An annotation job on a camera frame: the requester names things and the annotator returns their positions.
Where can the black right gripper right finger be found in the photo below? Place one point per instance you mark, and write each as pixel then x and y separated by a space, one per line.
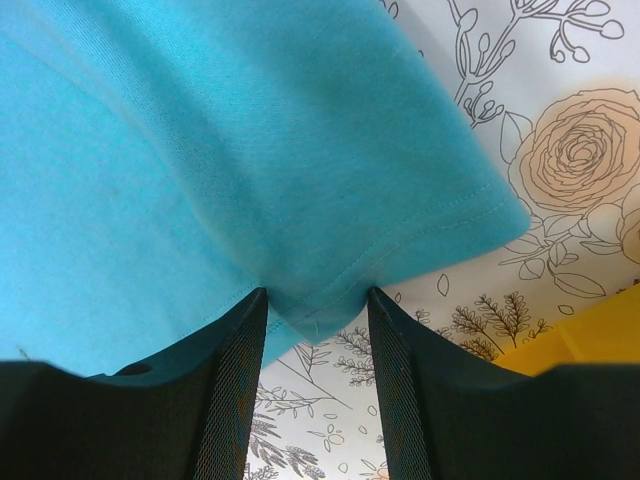
pixel 448 414

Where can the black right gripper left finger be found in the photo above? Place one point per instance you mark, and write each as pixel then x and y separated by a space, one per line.
pixel 182 413

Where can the floral patterned table mat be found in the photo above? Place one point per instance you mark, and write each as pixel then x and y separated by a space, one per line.
pixel 552 90

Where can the yellow plastic bin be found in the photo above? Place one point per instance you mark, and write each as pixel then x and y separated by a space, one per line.
pixel 607 333

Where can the turquoise t shirt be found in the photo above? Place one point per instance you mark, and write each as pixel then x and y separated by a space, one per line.
pixel 162 159

